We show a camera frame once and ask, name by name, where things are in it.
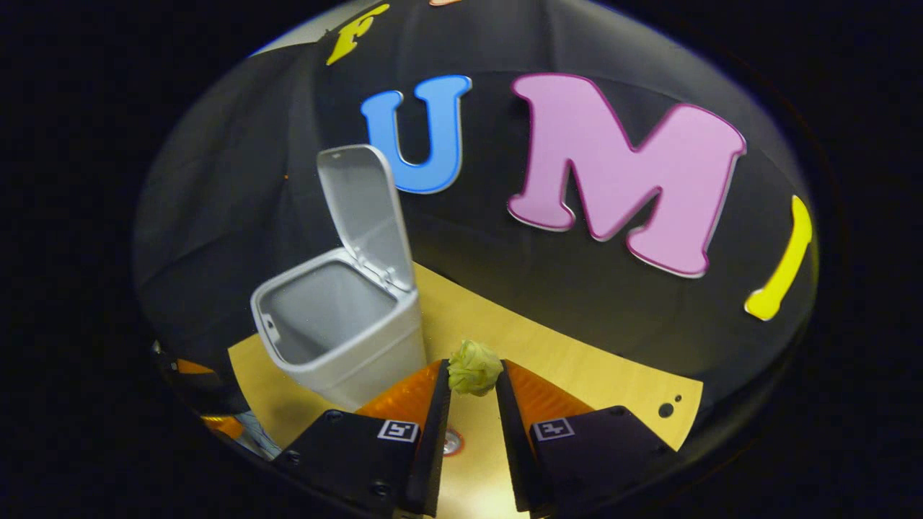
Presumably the wooden desktop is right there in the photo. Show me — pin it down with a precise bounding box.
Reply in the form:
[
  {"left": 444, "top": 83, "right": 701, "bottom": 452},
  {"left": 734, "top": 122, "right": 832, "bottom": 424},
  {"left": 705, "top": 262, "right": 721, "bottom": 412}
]
[{"left": 228, "top": 263, "right": 705, "bottom": 519}]

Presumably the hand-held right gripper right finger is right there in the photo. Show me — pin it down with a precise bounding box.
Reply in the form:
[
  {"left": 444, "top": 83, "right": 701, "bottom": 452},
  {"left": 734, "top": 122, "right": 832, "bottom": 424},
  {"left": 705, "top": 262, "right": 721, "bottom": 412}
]
[{"left": 495, "top": 359, "right": 679, "bottom": 518}]

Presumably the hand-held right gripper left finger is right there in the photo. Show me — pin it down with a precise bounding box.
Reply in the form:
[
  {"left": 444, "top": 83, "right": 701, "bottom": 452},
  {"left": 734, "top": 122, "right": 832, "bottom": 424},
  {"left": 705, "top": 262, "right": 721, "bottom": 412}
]
[{"left": 278, "top": 359, "right": 452, "bottom": 518}]

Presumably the white desktop garbage bin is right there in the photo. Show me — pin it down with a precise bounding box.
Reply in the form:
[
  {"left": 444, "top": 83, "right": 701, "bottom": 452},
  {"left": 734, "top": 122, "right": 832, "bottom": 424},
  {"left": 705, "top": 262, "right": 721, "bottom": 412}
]
[{"left": 250, "top": 144, "right": 428, "bottom": 412}]

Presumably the black backdrop cloth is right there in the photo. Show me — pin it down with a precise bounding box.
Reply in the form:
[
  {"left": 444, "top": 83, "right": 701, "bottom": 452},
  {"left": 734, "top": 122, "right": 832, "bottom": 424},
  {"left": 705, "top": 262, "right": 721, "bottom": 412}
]
[{"left": 133, "top": 0, "right": 819, "bottom": 462}]

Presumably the yellow-green paper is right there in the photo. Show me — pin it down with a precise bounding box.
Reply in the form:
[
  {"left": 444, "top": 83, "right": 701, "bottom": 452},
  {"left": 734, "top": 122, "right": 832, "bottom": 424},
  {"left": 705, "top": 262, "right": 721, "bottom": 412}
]
[{"left": 447, "top": 340, "right": 504, "bottom": 397}]

